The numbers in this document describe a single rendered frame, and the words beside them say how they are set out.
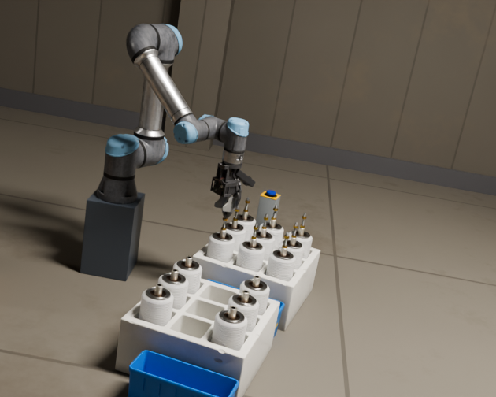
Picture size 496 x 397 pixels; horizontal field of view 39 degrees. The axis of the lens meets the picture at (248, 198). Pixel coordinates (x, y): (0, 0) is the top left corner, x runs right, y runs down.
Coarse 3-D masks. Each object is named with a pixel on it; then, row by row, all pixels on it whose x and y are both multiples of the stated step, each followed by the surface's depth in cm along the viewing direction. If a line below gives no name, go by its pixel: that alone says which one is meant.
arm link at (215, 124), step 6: (204, 120) 243; (210, 120) 245; (216, 120) 247; (222, 120) 247; (210, 126) 243; (216, 126) 245; (210, 132) 243; (216, 132) 245; (210, 138) 245; (216, 138) 247
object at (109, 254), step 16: (96, 192) 267; (96, 208) 259; (112, 208) 258; (128, 208) 258; (96, 224) 261; (112, 224) 260; (128, 224) 260; (96, 240) 263; (112, 240) 262; (128, 240) 262; (96, 256) 265; (112, 256) 265; (128, 256) 264; (80, 272) 268; (96, 272) 267; (112, 272) 267; (128, 272) 270
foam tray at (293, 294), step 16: (208, 272) 256; (224, 272) 254; (240, 272) 252; (256, 272) 252; (304, 272) 259; (272, 288) 249; (288, 288) 247; (304, 288) 268; (288, 304) 248; (288, 320) 253
